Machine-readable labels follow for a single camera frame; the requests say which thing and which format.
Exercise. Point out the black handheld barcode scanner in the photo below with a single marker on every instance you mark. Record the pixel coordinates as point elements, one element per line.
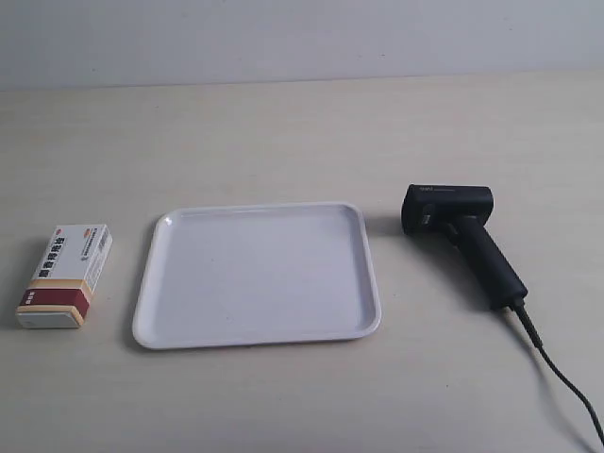
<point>460,214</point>

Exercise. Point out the white and red medicine box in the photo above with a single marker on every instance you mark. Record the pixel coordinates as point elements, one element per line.
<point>61,289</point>

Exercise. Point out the white plastic tray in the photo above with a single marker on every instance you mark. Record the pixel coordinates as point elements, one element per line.
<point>250,275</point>

